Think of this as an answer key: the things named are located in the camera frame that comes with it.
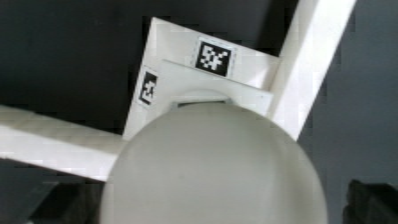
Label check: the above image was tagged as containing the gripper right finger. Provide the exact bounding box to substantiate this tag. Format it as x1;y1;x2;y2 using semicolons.
343;180;398;224

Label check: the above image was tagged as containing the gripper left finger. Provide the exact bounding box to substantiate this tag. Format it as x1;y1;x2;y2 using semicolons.
0;173;109;224

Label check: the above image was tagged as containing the white lamp bulb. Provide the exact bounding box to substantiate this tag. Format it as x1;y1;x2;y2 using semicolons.
100;95;329;224

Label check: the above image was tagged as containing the white lamp base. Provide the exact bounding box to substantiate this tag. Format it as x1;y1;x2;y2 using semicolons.
123;18;279;139

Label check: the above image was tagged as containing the white front wall rail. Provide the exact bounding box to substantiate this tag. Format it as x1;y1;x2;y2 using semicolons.
0;105;127;181

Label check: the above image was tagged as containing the white wall rail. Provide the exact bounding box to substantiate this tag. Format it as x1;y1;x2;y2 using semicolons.
0;105;127;181
269;0;358;139

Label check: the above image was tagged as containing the white right wall rail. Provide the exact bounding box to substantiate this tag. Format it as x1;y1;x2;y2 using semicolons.
269;0;358;139

